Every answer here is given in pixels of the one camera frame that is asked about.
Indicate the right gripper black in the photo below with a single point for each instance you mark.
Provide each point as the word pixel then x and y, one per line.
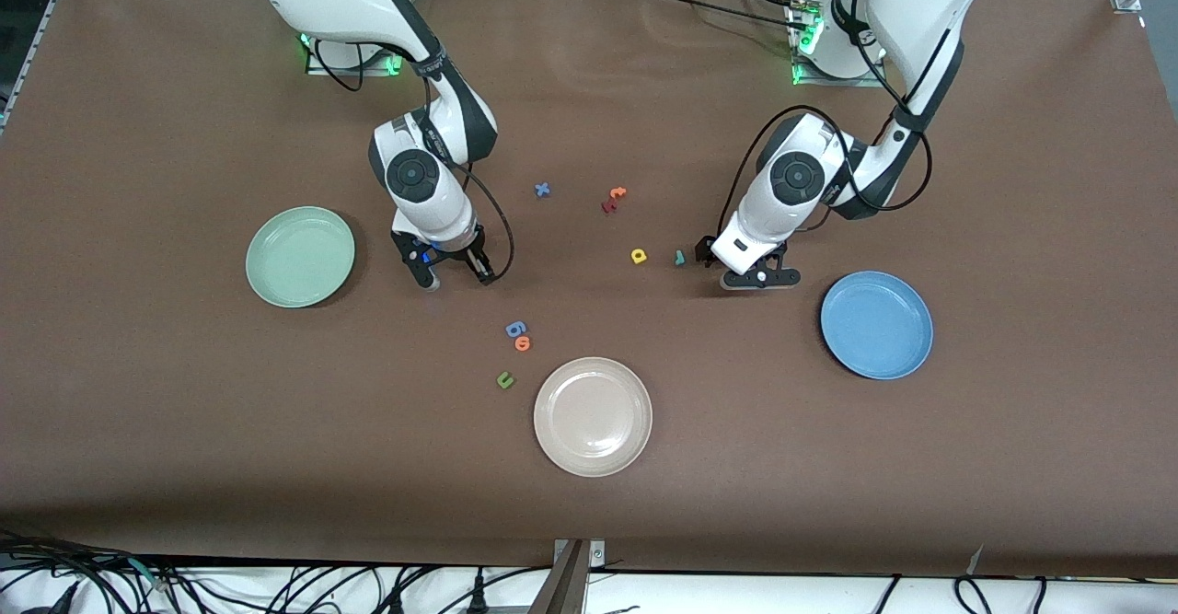
pixel 453 256

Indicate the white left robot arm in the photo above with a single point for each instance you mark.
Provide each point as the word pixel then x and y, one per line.
pixel 920 6

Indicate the blue foam letter g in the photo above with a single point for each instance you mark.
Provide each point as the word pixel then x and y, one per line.
pixel 509 327

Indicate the green foam letter u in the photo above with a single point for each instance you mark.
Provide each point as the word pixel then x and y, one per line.
pixel 502 384

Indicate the blue plastic plate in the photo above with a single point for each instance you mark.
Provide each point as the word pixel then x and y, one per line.
pixel 876 324

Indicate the light green plastic plate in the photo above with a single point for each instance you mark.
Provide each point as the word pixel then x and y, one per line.
pixel 300 257

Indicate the beige plastic plate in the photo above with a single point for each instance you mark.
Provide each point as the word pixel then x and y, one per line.
pixel 593 416

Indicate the black power plug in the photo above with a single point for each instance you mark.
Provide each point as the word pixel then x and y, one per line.
pixel 478 596

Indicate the brown table mat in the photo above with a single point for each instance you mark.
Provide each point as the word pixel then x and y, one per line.
pixel 184 411

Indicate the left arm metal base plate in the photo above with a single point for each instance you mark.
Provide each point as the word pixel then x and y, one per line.
pixel 837 83

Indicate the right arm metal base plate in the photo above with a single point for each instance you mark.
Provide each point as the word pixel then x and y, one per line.
pixel 317 68

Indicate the grey metal table bracket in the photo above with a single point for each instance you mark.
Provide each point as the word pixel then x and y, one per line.
pixel 569 586

